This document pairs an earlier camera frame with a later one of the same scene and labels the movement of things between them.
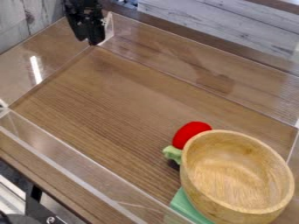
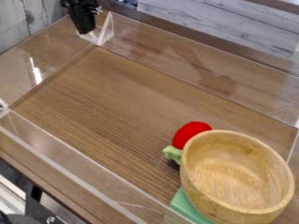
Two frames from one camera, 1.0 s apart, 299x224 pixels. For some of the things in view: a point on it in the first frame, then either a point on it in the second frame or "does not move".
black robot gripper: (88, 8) → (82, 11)
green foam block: (182, 205) does not move
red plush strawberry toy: (173, 151) does not move
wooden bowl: (237, 179) does not move
